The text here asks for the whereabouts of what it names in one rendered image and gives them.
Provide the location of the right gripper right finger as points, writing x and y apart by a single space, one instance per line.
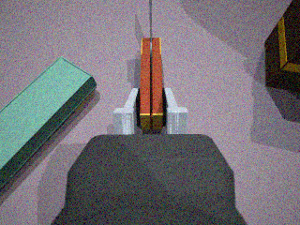
174 119

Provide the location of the green l-shaped bar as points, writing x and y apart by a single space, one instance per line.
31 117

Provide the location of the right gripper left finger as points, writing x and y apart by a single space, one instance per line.
127 119

